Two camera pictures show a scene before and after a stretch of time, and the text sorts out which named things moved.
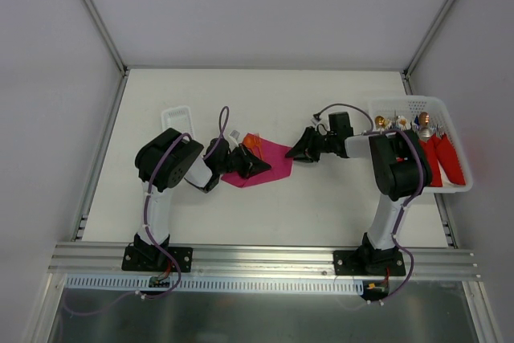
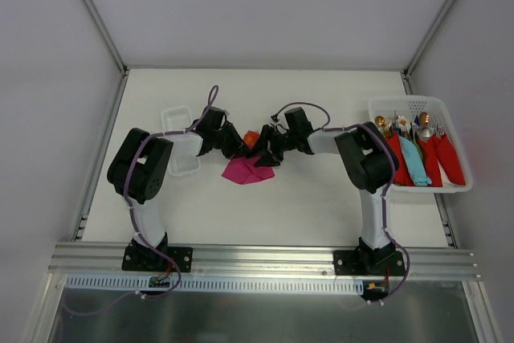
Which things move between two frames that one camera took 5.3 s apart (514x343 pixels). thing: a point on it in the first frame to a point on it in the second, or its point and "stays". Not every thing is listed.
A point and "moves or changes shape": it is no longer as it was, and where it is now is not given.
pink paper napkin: [279, 157] moves or changes shape
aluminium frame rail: [87, 259] stays
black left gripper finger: [248, 165] to [233, 144]
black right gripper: [314, 144] to [274, 142]
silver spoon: [425, 132] stays
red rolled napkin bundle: [430, 150] stays
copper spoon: [424, 118] stays
